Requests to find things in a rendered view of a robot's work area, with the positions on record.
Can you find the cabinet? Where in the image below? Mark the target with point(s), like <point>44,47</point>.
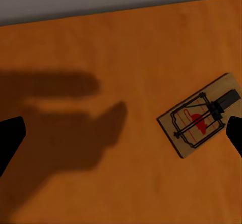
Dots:
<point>90,90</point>

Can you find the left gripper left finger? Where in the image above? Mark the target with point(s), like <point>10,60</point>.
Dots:
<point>12,133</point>

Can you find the mousetrap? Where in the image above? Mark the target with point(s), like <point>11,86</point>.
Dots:
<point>197,120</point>

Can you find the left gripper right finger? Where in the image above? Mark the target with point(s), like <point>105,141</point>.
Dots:
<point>234,132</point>

